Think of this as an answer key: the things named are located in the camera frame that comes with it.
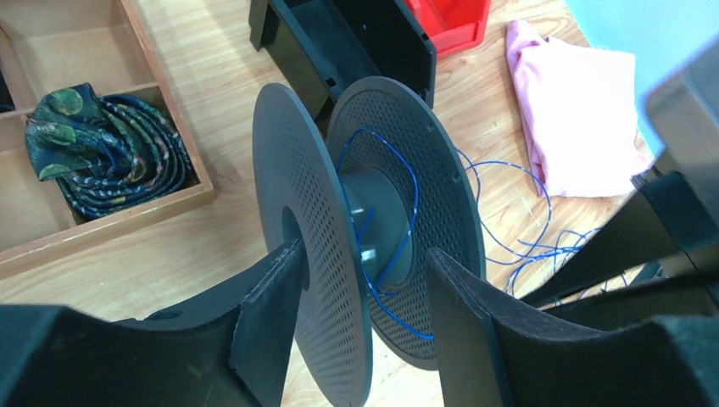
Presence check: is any thin blue wire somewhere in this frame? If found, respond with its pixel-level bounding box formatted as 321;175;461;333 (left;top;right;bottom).
335;126;630;342

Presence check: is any wooden compartment tray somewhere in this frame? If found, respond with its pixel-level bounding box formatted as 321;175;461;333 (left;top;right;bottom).
1;1;215;278

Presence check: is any black plastic bin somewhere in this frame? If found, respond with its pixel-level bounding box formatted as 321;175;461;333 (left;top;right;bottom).
248;0;438;132

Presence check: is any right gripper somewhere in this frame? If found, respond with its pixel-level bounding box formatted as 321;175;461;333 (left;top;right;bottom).
523;43;718;306

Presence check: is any rolled patterned tie bottom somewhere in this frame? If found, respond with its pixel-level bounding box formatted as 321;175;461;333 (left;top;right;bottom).
25;83;194;220

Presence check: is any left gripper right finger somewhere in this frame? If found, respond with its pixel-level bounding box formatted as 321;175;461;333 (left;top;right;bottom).
426;248;718;406

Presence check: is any pink cloth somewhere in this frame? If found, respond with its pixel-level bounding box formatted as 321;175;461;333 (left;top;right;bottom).
505;20;651;198

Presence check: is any grey filament spool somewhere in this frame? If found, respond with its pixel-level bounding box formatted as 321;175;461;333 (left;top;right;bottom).
252;76;486;406

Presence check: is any red plastic bin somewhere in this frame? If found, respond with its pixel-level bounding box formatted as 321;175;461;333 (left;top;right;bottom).
404;0;492;59

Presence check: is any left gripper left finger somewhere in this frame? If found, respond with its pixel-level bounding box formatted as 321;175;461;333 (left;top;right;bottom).
1;240;306;406

